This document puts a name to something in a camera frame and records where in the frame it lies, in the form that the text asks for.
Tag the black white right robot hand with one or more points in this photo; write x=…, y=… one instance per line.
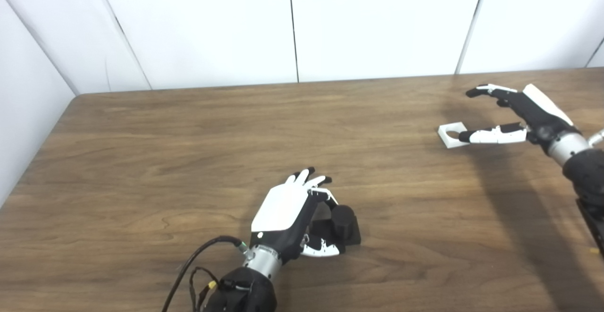
x=538, y=113

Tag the small yellow scrap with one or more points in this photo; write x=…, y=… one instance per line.
x=593, y=250

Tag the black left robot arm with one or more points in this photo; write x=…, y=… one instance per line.
x=250, y=293

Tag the white square piece with hole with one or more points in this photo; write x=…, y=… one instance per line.
x=446, y=138

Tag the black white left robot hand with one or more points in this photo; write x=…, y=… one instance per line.
x=283, y=208

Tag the black peg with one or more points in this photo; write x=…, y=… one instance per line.
x=343, y=224

